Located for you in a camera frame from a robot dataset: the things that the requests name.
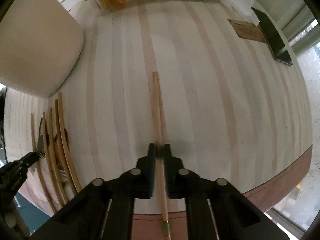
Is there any wooden chopstick green band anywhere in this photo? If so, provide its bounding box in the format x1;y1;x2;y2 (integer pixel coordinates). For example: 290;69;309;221
151;72;171;239

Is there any wooden chopstick on mat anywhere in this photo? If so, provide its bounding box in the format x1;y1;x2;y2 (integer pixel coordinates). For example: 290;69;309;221
42;108;68;207
57;92;82;193
55;99;77;196
30;113;58;214

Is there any striped cat table mat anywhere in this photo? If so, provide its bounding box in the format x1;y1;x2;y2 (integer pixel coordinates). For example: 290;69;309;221
4;1;312;211

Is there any black smartphone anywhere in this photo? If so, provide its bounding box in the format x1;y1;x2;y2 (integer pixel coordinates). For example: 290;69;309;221
251;7;292;66

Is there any brown paper card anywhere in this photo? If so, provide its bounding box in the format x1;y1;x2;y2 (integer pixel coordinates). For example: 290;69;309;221
228;19;266;43

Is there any white crumpled tissue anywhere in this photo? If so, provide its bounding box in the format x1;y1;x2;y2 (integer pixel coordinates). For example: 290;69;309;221
219;0;260;25

